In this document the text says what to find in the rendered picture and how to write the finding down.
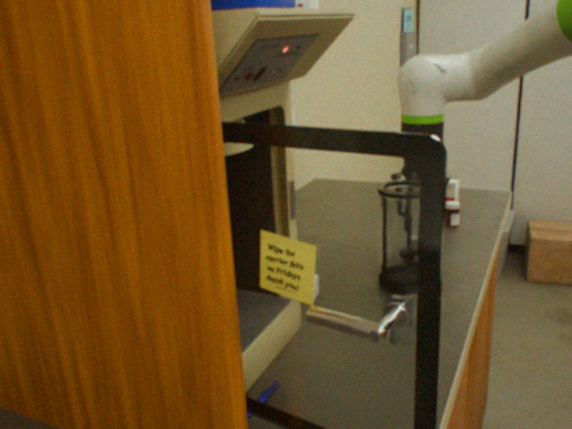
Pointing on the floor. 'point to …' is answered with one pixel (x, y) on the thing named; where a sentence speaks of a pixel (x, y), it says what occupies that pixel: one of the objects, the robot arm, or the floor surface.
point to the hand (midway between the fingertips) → (419, 231)
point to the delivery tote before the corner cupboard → (505, 242)
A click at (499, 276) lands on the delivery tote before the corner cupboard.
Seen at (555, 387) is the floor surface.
